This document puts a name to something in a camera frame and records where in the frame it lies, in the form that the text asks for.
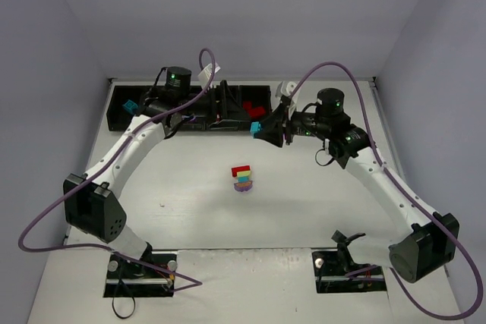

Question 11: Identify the red small lego brick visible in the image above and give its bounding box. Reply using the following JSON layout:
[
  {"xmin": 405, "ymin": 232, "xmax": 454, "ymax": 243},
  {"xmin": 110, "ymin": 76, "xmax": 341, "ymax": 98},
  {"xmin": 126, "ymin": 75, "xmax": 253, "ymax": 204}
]
[{"xmin": 242, "ymin": 102, "xmax": 254, "ymax": 114}]

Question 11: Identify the small teal lego brick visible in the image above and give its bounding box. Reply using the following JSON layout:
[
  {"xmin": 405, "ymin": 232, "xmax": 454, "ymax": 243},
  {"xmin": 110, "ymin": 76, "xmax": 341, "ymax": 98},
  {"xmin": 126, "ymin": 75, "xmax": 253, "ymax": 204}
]
[{"xmin": 250, "ymin": 121, "xmax": 263, "ymax": 139}]

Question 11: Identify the red curved lego brick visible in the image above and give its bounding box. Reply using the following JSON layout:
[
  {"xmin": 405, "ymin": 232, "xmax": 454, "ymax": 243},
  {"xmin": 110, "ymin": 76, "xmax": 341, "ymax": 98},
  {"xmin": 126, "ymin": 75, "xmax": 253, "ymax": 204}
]
[{"xmin": 248, "ymin": 106, "xmax": 266, "ymax": 120}]

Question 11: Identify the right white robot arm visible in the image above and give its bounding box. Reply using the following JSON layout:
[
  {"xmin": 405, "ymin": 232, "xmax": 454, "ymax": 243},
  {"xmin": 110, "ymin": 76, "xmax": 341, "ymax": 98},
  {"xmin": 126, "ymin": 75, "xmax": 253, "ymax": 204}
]
[{"xmin": 251, "ymin": 88, "xmax": 459, "ymax": 283}]

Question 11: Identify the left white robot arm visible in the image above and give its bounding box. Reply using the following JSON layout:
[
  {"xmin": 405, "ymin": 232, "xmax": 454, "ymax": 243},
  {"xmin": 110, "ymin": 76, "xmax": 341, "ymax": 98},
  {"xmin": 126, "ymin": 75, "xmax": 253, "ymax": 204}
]
[{"xmin": 63, "ymin": 64, "xmax": 232, "ymax": 263}]

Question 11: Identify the yellow green lego brick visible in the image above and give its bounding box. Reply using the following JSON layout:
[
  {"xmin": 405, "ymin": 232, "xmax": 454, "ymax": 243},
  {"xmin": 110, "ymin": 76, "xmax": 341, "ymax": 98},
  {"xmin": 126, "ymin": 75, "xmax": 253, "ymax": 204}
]
[{"xmin": 236, "ymin": 170, "xmax": 251, "ymax": 179}]

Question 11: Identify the red long lego brick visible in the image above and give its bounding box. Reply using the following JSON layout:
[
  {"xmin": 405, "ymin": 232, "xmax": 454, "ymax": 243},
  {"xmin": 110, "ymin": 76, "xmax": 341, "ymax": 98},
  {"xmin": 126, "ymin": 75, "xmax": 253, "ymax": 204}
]
[{"xmin": 231, "ymin": 165, "xmax": 251, "ymax": 178}]

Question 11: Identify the purple oval lego piece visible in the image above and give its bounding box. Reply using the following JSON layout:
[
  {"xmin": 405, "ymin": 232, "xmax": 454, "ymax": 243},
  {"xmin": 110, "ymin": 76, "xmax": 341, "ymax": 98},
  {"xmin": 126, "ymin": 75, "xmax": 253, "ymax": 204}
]
[{"xmin": 234, "ymin": 181, "xmax": 253, "ymax": 193}]

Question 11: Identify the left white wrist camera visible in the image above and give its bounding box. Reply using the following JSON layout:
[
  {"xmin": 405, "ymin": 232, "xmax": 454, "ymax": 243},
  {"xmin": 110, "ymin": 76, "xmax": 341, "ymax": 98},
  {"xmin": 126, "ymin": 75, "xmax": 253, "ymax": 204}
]
[{"xmin": 197, "ymin": 63, "xmax": 220, "ymax": 88}]

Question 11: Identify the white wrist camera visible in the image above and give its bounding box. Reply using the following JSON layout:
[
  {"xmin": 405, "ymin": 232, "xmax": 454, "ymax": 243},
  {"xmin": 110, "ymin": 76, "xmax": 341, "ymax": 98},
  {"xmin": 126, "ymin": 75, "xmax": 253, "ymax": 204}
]
[
  {"xmin": 197, "ymin": 63, "xmax": 220, "ymax": 88},
  {"xmin": 275, "ymin": 81, "xmax": 300, "ymax": 106}
]

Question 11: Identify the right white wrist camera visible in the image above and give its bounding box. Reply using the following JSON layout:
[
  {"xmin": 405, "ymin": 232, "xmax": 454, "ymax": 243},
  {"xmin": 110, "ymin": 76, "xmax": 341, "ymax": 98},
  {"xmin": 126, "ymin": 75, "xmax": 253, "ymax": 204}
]
[{"xmin": 275, "ymin": 81, "xmax": 300, "ymax": 106}]

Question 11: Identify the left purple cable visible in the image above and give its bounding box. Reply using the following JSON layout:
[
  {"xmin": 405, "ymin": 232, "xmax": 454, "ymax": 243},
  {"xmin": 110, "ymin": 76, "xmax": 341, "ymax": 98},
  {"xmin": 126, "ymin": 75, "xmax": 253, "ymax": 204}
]
[{"xmin": 17, "ymin": 48, "xmax": 218, "ymax": 294}]

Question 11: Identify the purple cable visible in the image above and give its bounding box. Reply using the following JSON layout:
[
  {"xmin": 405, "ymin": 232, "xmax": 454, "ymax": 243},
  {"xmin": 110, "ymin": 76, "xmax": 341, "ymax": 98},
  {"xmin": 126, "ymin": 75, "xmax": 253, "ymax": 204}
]
[
  {"xmin": 17, "ymin": 48, "xmax": 218, "ymax": 294},
  {"xmin": 288, "ymin": 61, "xmax": 480, "ymax": 320}
]

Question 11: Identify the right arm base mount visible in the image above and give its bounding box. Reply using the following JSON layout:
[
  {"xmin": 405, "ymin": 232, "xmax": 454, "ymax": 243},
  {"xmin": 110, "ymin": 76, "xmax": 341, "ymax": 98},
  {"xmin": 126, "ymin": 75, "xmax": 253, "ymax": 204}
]
[{"xmin": 311, "ymin": 231, "xmax": 387, "ymax": 294}]

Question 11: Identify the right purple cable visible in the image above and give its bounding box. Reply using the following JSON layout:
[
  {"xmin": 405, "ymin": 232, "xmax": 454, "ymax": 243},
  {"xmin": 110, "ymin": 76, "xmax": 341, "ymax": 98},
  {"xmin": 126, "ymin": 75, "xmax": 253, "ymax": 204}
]
[{"xmin": 288, "ymin": 61, "xmax": 480, "ymax": 320}]

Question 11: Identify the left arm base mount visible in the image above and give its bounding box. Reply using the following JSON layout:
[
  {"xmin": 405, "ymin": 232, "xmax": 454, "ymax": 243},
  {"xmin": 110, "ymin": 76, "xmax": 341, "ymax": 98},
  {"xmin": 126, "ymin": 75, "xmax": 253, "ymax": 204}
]
[{"xmin": 103, "ymin": 254, "xmax": 175, "ymax": 298}]

